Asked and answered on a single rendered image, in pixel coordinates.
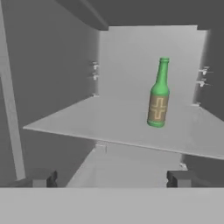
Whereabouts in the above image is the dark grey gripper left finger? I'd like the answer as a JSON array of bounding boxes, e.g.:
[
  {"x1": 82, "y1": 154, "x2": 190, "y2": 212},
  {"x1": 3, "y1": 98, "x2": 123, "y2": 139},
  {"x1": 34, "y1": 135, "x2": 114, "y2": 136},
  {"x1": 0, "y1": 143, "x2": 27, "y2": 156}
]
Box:
[{"x1": 8, "y1": 168, "x2": 58, "y2": 189}]

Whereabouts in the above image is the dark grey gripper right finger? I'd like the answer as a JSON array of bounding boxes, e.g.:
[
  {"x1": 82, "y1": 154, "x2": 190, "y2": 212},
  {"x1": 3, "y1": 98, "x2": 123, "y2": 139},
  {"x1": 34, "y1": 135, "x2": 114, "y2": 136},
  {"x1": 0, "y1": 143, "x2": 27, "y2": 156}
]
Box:
[{"x1": 166, "y1": 170, "x2": 214, "y2": 189}]

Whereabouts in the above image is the grey fridge shelf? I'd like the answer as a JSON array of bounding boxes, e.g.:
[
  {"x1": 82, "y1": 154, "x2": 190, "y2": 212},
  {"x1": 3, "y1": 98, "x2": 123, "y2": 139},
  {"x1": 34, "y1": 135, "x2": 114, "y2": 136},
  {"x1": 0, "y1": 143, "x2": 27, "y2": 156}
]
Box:
[
  {"x1": 66, "y1": 142, "x2": 187, "y2": 189},
  {"x1": 23, "y1": 94, "x2": 224, "y2": 161}
]

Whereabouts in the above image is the green beer bottle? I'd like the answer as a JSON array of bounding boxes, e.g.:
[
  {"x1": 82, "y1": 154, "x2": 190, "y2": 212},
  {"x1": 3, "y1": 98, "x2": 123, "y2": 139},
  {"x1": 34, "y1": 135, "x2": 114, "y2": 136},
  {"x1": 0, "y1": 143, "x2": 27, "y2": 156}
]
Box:
[{"x1": 146, "y1": 57, "x2": 171, "y2": 129}]

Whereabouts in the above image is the grey fridge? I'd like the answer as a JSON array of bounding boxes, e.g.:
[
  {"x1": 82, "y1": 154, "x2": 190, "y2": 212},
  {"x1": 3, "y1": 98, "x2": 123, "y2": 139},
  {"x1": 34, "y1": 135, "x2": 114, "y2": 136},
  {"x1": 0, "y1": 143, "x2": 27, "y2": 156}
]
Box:
[{"x1": 0, "y1": 0, "x2": 224, "y2": 189}]

